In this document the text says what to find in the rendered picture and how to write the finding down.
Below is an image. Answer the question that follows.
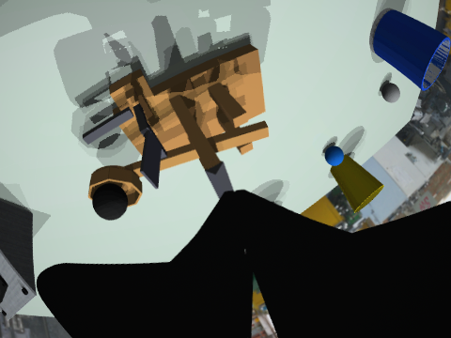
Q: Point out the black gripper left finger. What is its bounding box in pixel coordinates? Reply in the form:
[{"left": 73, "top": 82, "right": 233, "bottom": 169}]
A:
[{"left": 37, "top": 191, "right": 255, "bottom": 338}]

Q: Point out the olive yellow cup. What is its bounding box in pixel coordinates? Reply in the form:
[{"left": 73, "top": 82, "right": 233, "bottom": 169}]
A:
[{"left": 330, "top": 154, "right": 384, "bottom": 213}]

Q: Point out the blue ball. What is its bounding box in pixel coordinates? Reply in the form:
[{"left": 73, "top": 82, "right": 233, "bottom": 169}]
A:
[{"left": 324, "top": 146, "right": 345, "bottom": 165}]

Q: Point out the grey ball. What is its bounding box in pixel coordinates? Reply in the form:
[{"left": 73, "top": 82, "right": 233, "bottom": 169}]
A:
[{"left": 381, "top": 83, "right": 401, "bottom": 102}]

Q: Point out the black ball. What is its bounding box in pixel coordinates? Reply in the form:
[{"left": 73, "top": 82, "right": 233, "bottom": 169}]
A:
[{"left": 91, "top": 183, "right": 128, "bottom": 221}]

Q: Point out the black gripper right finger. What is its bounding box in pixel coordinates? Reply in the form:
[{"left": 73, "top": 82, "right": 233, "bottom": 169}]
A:
[{"left": 234, "top": 189, "right": 451, "bottom": 338}]

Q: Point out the blue mug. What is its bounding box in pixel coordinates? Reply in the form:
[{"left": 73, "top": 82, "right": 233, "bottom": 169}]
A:
[{"left": 369, "top": 8, "right": 451, "bottom": 91}]

